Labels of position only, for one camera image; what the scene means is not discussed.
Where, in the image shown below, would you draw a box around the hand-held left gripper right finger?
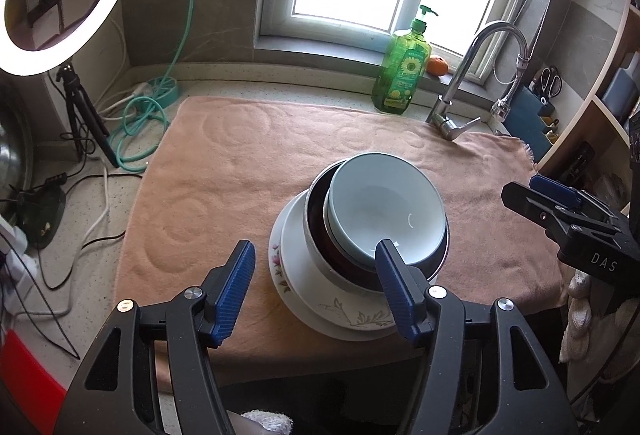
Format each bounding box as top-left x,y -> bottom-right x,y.
375,239 -> 581,435

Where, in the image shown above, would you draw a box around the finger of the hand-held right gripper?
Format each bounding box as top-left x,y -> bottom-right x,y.
529,174 -> 622,222
501,181 -> 571,243

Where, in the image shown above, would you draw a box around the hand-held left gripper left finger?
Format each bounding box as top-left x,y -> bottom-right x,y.
60,239 -> 257,435

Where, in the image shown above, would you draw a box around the white plate purple blossom print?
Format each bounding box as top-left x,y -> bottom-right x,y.
268,202 -> 402,342

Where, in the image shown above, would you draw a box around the white plate leaf print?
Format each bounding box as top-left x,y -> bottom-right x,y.
280,195 -> 402,334

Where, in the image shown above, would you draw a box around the light blue ceramic bowl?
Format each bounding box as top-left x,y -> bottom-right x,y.
322,153 -> 447,266

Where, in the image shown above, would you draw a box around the large steel bowl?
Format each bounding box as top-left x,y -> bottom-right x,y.
303,159 -> 451,292

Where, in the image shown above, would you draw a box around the person's left forearm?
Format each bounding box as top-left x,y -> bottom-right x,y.
222,410 -> 246,435

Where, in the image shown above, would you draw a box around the person's right hand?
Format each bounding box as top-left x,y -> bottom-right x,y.
559,269 -> 632,364

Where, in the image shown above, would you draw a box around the person's left hand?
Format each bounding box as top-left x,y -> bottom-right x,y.
240,407 -> 294,435

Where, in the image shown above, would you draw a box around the blue utensil holder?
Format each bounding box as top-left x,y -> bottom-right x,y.
505,85 -> 557,156

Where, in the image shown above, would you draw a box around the wooden shelf unit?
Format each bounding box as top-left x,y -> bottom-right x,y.
534,0 -> 640,216

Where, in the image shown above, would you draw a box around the pink towel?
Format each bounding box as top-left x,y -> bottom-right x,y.
114,96 -> 571,386

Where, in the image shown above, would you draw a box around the scissors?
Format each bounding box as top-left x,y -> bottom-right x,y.
536,66 -> 564,98

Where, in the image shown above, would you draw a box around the chrome faucet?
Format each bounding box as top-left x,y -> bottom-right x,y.
426,21 -> 526,142

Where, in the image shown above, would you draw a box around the green dish soap bottle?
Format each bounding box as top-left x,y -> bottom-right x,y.
372,5 -> 432,116

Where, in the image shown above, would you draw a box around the dark green round base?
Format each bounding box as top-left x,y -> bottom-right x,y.
17,187 -> 67,249

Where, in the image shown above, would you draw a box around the white plug adapters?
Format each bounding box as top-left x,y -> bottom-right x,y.
0,224 -> 39,297

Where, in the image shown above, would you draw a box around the red box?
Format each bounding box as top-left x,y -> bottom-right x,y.
0,329 -> 67,435

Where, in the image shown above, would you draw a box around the black tripod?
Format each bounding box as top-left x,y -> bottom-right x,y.
54,62 -> 122,169

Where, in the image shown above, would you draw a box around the steel pot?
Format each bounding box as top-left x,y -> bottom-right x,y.
0,84 -> 37,227

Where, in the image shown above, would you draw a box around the flexible metal sprayer hose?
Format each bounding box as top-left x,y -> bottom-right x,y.
491,37 -> 532,122

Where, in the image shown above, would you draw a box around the black cable with controller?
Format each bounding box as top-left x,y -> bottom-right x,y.
40,171 -> 127,361

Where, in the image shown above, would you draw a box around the teal cable reel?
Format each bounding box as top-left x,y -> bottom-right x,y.
147,76 -> 179,106

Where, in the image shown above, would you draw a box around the teal hose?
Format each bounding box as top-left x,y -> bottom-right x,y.
107,0 -> 202,174

